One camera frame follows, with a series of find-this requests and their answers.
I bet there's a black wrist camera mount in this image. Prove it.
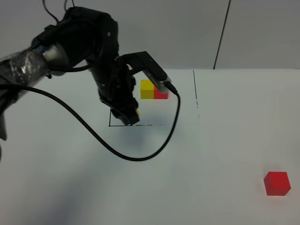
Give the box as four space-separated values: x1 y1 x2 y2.
120 51 176 93

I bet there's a black camera cable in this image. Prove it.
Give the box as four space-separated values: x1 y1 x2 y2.
0 81 181 161

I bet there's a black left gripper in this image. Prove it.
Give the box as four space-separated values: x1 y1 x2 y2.
90 57 140 125

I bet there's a template red cube block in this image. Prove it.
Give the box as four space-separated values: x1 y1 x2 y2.
154 88 168 99

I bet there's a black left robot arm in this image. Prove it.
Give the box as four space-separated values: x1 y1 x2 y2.
0 7 139 125

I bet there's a template yellow cube block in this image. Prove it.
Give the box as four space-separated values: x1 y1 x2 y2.
140 80 154 99

